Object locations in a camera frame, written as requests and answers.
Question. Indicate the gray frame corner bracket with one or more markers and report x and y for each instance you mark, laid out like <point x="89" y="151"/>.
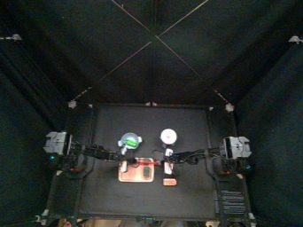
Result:
<point x="14" y="37"/>
<point x="151" y="104"/>
<point x="251" y="219"/>
<point x="41" y="218"/>
<point x="72" y="104"/>
<point x="229" y="107"/>
<point x="295" y="39"/>

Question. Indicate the light blue toy bowl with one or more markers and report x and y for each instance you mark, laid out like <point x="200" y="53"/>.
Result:
<point x="129" y="139"/>

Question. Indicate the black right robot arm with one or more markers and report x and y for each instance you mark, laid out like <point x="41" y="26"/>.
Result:
<point x="200" y="156"/>

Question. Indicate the small orange block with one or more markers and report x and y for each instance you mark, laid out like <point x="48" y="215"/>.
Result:
<point x="169" y="182"/>

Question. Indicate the dark sushi roll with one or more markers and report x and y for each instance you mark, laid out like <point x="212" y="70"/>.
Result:
<point x="148" y="172"/>

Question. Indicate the green toy vegetable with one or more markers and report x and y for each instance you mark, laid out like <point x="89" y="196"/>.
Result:
<point x="130" y="143"/>

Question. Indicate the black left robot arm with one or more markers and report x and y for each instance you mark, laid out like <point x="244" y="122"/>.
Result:
<point x="94" y="152"/>

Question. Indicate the white text label sticker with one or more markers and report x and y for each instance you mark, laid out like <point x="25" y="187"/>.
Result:
<point x="231" y="202"/>

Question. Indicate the orange cutting board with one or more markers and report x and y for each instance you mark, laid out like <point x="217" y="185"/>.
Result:
<point x="133" y="176"/>

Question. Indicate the red toy knife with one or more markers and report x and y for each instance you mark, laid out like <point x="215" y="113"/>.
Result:
<point x="148" y="162"/>

